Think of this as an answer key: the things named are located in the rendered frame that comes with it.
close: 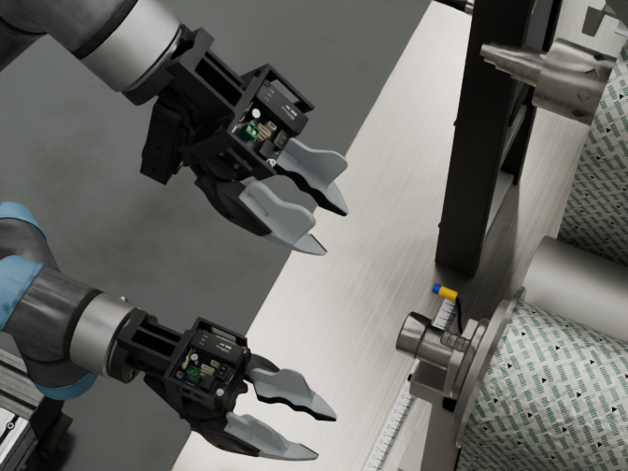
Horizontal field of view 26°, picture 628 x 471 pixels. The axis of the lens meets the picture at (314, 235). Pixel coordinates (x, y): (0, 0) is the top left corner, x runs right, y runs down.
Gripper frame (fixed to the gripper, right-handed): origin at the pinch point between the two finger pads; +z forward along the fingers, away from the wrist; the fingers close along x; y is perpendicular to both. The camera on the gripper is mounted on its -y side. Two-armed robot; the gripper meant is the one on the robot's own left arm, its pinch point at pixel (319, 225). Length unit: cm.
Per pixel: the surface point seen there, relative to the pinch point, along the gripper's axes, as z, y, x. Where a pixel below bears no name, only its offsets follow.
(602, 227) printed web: 22.2, 6.0, 16.2
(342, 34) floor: 48, -135, 120
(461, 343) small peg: 16.7, 1.5, -0.2
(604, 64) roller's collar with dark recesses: 10.5, 12.4, 23.8
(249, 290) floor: 55, -128, 55
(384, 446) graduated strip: 33.8, -28.9, 1.6
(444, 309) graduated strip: 33.4, -29.2, 20.0
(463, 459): 23.1, 0.0, -7.9
